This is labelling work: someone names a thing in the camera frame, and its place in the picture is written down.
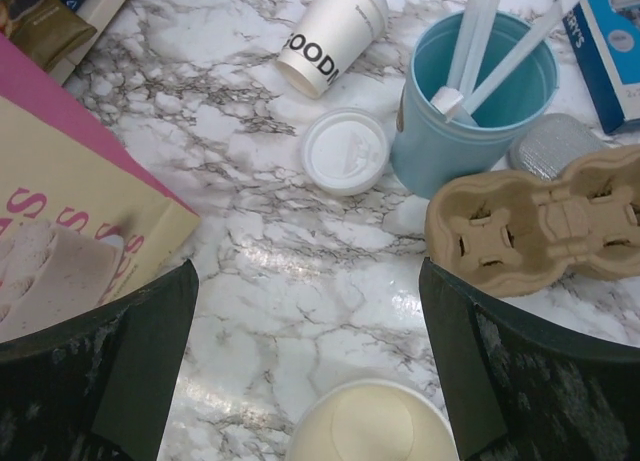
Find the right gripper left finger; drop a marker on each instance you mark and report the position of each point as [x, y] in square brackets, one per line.
[99, 386]

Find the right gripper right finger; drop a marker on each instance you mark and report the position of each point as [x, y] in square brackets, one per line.
[519, 387]

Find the brown pink paper bag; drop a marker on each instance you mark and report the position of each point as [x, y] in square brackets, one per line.
[82, 223]

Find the white sachet stick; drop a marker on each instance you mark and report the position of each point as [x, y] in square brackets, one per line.
[470, 47]
[538, 32]

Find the white paper coffee cup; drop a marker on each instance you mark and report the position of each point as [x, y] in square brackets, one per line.
[328, 39]

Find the stack of paper cups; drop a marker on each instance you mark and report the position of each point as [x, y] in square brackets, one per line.
[372, 419]

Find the stack of cardboard carriers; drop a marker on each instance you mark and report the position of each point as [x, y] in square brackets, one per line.
[510, 233]

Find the light blue utensil cup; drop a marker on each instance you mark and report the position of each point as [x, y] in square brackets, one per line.
[430, 150]

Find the white lid stack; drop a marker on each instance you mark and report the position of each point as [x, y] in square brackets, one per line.
[345, 152]

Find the blue white razor box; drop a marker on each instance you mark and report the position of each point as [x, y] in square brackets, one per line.
[604, 35]

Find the brown snack bag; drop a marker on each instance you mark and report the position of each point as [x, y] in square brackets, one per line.
[46, 31]

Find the black beige shelf rack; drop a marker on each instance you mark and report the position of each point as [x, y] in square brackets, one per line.
[98, 13]

